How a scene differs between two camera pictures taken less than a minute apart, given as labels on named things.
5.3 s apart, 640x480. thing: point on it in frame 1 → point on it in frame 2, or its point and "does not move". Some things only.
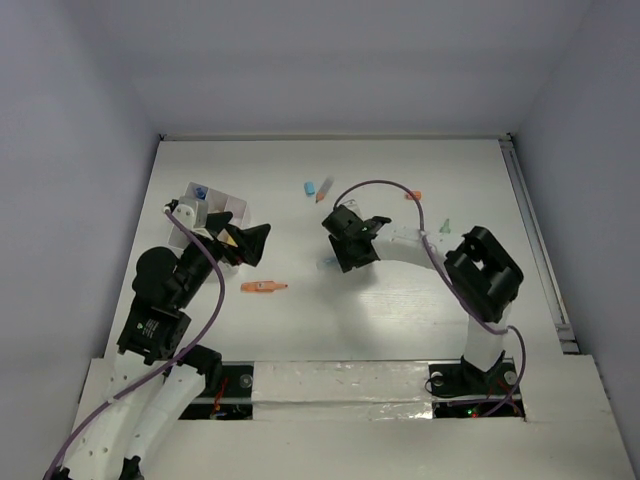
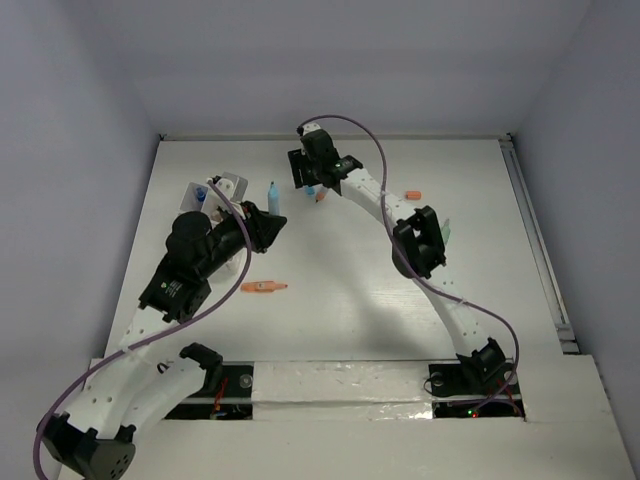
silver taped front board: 341,390 does not move
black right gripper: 346,259 → 298,159
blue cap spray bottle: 201,192 does not move
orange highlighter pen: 261,286 does not move
